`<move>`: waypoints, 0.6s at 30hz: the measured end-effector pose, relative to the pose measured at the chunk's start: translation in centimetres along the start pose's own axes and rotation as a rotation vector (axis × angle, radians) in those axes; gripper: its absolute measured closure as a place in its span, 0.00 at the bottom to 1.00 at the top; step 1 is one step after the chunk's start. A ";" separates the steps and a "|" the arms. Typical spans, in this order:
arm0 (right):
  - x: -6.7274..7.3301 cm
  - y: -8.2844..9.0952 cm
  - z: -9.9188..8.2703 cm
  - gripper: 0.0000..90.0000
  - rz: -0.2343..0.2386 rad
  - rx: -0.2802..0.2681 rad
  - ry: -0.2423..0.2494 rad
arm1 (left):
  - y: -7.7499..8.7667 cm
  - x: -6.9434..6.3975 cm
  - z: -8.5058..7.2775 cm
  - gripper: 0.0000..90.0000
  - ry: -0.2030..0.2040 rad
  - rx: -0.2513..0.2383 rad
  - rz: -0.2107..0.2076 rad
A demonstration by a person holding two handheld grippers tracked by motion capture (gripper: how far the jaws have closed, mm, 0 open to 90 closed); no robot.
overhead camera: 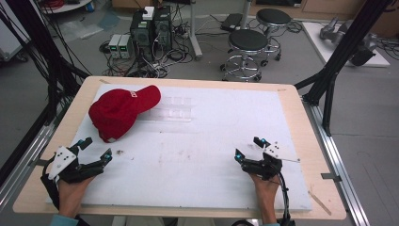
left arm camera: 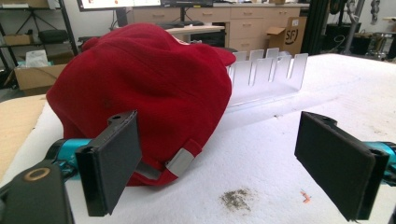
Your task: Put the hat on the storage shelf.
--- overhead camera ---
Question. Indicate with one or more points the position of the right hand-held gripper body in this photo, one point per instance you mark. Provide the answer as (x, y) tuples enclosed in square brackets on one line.
[(266, 164)]

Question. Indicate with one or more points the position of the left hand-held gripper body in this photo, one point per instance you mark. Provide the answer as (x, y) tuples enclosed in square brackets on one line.
[(62, 161)]

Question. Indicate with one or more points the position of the red baseball cap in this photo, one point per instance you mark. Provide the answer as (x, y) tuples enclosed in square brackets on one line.
[(120, 114)]

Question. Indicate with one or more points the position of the person's right hand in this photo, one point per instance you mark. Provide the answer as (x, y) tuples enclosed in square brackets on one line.
[(265, 190)]

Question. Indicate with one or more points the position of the person's left hand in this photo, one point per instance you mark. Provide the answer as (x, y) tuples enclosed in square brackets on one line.
[(73, 194)]

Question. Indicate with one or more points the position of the white foam mat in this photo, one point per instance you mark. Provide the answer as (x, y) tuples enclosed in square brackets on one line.
[(194, 163)]

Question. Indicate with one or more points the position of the grey tape strip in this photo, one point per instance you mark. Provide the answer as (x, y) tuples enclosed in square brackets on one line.
[(331, 177)]

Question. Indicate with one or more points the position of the clear plastic rack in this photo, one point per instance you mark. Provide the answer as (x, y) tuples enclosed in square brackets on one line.
[(171, 109)]

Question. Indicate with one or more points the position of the black round stool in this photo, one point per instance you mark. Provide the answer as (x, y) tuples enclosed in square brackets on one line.
[(247, 50), (273, 19)]

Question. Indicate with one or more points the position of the grey power supply unit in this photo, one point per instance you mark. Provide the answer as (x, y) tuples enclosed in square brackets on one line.
[(114, 46), (125, 47)]

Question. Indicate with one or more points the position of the white floor board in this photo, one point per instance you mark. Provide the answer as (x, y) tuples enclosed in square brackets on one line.
[(320, 40)]

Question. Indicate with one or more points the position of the black flat case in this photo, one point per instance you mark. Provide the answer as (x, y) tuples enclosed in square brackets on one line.
[(231, 22)]

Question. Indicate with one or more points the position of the black computer tower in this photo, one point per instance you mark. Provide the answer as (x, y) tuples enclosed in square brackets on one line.
[(163, 28), (142, 33)]

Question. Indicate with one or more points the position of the grey metal stand leg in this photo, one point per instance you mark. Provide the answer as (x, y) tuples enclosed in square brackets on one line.
[(195, 31)]

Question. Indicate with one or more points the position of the white round table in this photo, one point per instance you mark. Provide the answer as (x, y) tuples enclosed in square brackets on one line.
[(64, 4)]

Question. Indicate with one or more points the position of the white box with black plug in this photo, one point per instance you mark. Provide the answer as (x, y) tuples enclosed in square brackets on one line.
[(148, 13)]

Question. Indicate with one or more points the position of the aluminium rail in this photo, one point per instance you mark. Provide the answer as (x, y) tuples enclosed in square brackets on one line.
[(22, 157), (338, 163)]

